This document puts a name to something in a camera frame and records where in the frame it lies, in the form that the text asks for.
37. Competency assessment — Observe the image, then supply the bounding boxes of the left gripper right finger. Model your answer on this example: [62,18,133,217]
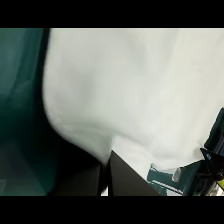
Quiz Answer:
[107,150,161,197]

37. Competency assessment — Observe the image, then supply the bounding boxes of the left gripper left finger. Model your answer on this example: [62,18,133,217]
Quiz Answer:
[49,161,103,197]

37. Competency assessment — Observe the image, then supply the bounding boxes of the white shirt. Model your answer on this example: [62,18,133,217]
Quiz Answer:
[42,28,224,197]

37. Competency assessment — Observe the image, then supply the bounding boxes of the dark blue garment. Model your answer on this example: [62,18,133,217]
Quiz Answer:
[199,107,224,197]

